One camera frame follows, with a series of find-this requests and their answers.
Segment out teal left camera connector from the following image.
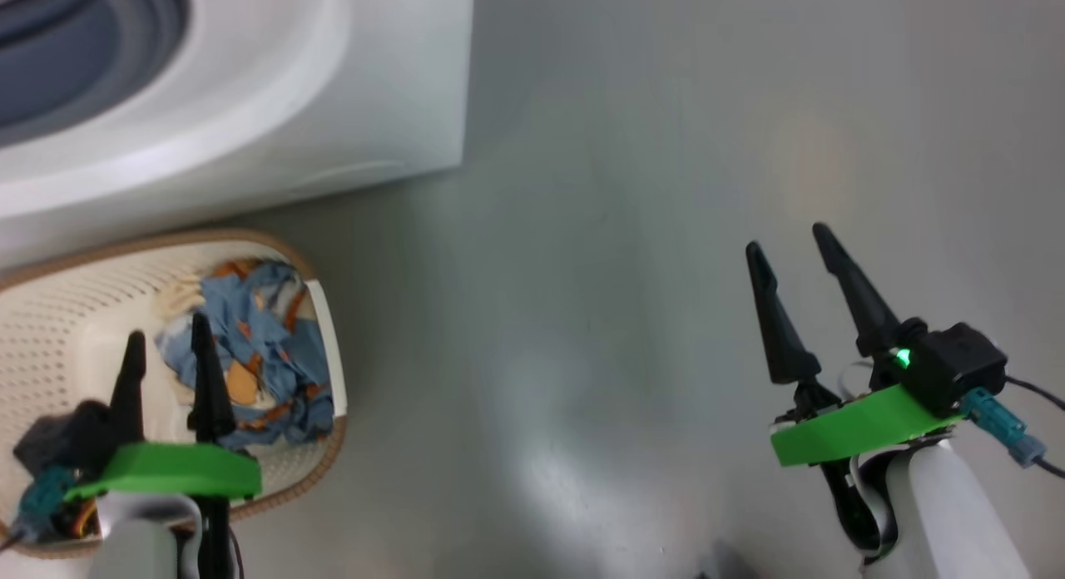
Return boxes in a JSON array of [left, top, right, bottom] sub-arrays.
[[15, 467, 77, 537]]

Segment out cream perforated laundry basket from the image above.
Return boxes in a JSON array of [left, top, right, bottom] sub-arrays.
[[0, 228, 349, 561]]

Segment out teal camera connector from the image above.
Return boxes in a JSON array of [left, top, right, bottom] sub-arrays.
[[961, 388, 1048, 468], [15, 467, 77, 537]]

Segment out blue cartoon print trousers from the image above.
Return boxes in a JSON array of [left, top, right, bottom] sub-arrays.
[[166, 346, 335, 448]]

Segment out teal right camera connector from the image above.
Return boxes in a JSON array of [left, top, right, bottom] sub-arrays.
[[961, 388, 1048, 468]]

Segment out blue cartoon print shirt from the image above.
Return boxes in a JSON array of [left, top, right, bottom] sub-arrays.
[[156, 259, 327, 380]]

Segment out white front-load washing machine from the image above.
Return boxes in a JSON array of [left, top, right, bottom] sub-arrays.
[[0, 0, 475, 268]]

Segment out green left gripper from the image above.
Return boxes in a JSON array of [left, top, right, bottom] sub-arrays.
[[65, 313, 263, 502]]

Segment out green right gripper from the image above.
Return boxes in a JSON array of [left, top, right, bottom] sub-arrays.
[[745, 222, 970, 468]]

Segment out thin black right camera cable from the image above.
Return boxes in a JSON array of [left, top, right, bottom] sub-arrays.
[[1003, 375, 1065, 480]]

